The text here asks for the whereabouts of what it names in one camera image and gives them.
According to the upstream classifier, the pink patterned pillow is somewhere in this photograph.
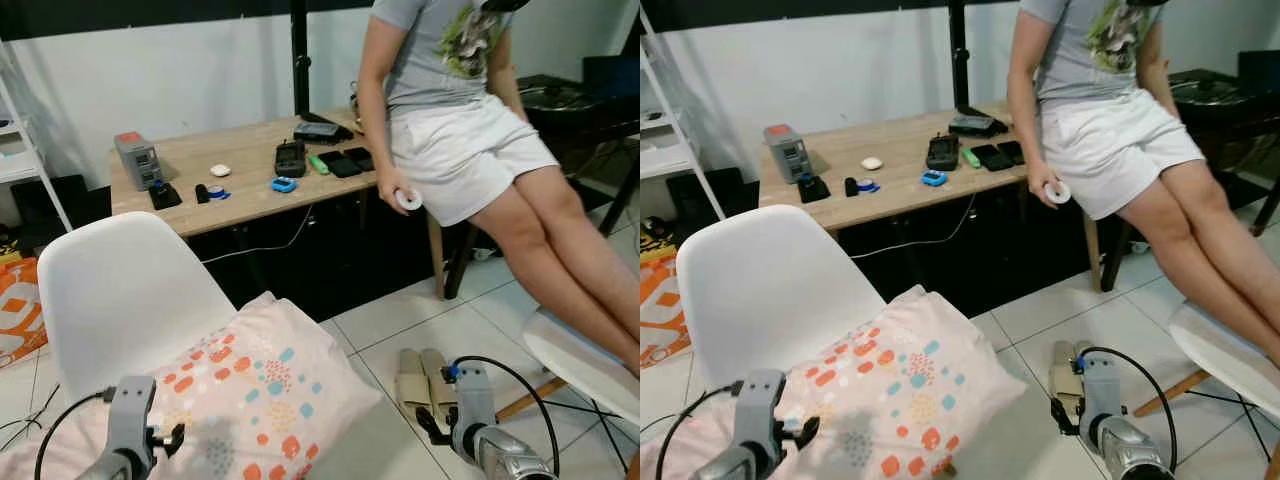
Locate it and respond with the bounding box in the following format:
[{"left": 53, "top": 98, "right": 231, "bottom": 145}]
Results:
[
  {"left": 640, "top": 285, "right": 1028, "bottom": 480},
  {"left": 0, "top": 292, "right": 383, "bottom": 480}
]

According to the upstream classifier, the white plastic chair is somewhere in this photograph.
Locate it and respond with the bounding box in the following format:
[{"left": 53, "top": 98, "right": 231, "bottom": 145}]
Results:
[
  {"left": 1133, "top": 300, "right": 1280, "bottom": 480},
  {"left": 37, "top": 210, "right": 241, "bottom": 401},
  {"left": 495, "top": 305, "right": 641, "bottom": 426},
  {"left": 677, "top": 205, "right": 873, "bottom": 393}
]

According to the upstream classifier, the beige slipper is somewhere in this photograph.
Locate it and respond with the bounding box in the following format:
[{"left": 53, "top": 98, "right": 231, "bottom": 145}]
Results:
[
  {"left": 1050, "top": 340, "right": 1079, "bottom": 413},
  {"left": 398, "top": 348, "right": 431, "bottom": 419},
  {"left": 424, "top": 348, "right": 461, "bottom": 421}
]

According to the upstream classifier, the orange and white bag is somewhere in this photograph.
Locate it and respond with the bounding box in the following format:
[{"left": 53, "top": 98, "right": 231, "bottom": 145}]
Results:
[
  {"left": 640, "top": 254, "right": 692, "bottom": 370},
  {"left": 0, "top": 257, "right": 49, "bottom": 368}
]

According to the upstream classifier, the grey box with orange top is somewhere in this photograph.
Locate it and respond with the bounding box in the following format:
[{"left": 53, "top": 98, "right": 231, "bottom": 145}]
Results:
[
  {"left": 113, "top": 131, "right": 165, "bottom": 192},
  {"left": 764, "top": 124, "right": 810, "bottom": 185}
]

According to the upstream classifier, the person in white shorts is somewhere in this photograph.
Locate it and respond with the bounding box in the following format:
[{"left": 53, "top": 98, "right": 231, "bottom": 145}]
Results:
[
  {"left": 1005, "top": 0, "right": 1280, "bottom": 367},
  {"left": 357, "top": 0, "right": 641, "bottom": 373}
]

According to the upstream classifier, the wooden desk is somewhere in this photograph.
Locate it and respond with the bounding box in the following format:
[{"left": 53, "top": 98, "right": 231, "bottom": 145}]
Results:
[
  {"left": 757, "top": 99, "right": 1131, "bottom": 294},
  {"left": 108, "top": 105, "right": 481, "bottom": 301}
]

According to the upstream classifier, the black handheld controller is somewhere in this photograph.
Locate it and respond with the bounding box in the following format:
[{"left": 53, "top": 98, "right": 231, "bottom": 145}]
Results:
[
  {"left": 926, "top": 133, "right": 961, "bottom": 172},
  {"left": 275, "top": 140, "right": 308, "bottom": 179}
]

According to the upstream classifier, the white shelf rack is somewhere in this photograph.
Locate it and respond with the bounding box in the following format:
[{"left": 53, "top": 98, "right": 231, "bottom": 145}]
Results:
[
  {"left": 0, "top": 40, "right": 73, "bottom": 233},
  {"left": 640, "top": 8, "right": 727, "bottom": 223}
]

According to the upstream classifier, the black table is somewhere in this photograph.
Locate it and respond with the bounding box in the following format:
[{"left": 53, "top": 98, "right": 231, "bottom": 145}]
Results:
[
  {"left": 1165, "top": 48, "right": 1280, "bottom": 239},
  {"left": 515, "top": 55, "right": 641, "bottom": 241}
]

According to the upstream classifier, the black monitor stand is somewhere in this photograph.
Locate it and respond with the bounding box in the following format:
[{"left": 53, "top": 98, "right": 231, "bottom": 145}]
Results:
[
  {"left": 289, "top": 0, "right": 354, "bottom": 145},
  {"left": 945, "top": 0, "right": 1010, "bottom": 138}
]

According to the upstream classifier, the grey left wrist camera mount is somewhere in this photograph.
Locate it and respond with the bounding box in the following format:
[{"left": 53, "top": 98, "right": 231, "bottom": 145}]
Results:
[
  {"left": 105, "top": 375, "right": 159, "bottom": 471},
  {"left": 732, "top": 368, "right": 787, "bottom": 463}
]

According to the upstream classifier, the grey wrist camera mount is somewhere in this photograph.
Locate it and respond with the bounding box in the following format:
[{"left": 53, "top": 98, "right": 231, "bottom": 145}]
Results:
[
  {"left": 452, "top": 362, "right": 497, "bottom": 431},
  {"left": 105, "top": 375, "right": 159, "bottom": 471},
  {"left": 1080, "top": 350, "right": 1122, "bottom": 421},
  {"left": 732, "top": 368, "right": 787, "bottom": 463}
]

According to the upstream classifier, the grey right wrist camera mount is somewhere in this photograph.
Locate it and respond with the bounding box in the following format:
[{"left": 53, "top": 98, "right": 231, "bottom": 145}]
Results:
[
  {"left": 1080, "top": 350, "right": 1122, "bottom": 421},
  {"left": 452, "top": 362, "right": 497, "bottom": 431}
]

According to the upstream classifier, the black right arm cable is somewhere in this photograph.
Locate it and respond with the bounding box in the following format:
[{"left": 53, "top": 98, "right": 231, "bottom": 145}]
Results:
[
  {"left": 445, "top": 355, "right": 562, "bottom": 477},
  {"left": 1076, "top": 346, "right": 1180, "bottom": 471}
]

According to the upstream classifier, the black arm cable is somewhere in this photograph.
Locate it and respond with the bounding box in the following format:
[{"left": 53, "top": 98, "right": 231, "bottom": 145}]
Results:
[
  {"left": 34, "top": 389, "right": 111, "bottom": 480},
  {"left": 445, "top": 355, "right": 562, "bottom": 477},
  {"left": 655, "top": 384, "right": 741, "bottom": 480},
  {"left": 1076, "top": 346, "right": 1180, "bottom": 471}
]

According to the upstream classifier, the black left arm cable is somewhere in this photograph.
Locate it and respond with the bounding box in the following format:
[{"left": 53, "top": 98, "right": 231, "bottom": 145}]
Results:
[
  {"left": 655, "top": 384, "right": 741, "bottom": 480},
  {"left": 34, "top": 389, "right": 111, "bottom": 480}
]

